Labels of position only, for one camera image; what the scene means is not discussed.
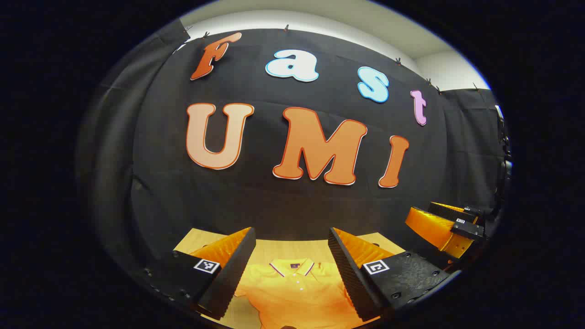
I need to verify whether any orange T-shirt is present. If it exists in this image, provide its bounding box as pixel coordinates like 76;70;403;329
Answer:
233;257;382;329

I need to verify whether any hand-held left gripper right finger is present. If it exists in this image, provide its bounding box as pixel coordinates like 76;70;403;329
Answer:
327;226;463;322

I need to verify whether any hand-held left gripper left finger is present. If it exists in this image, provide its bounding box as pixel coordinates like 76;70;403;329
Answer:
135;226;257;321

